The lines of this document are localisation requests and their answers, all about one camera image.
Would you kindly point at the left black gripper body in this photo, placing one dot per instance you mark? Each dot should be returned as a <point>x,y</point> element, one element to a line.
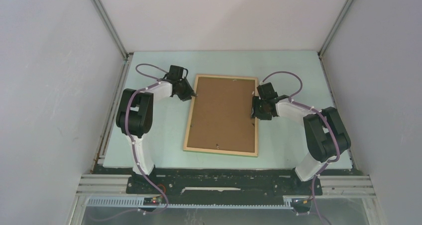
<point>182,83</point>

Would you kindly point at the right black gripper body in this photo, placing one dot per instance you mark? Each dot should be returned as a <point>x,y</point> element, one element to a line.
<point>258,109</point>

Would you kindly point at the brown backing board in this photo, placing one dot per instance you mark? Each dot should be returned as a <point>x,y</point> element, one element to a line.
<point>222,114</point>

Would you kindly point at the wooden picture frame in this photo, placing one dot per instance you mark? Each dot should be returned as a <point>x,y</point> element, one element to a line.
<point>221,152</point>

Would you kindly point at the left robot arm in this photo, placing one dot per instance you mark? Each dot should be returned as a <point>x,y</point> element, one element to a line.
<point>135,111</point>

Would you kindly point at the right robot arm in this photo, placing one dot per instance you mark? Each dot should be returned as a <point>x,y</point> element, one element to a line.
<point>326,135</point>

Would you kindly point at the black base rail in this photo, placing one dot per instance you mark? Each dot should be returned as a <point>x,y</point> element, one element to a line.
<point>222,186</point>

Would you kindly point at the left aluminium corner post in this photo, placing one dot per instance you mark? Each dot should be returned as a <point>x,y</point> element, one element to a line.
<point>105,18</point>

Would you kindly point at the aluminium corner post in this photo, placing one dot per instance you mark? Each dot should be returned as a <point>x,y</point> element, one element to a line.
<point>105,18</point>
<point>335,27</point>

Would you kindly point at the white cable duct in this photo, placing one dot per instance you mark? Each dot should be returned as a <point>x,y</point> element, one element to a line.
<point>147,203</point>

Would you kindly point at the right aluminium corner post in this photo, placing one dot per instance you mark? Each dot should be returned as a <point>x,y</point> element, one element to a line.
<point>335,27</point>

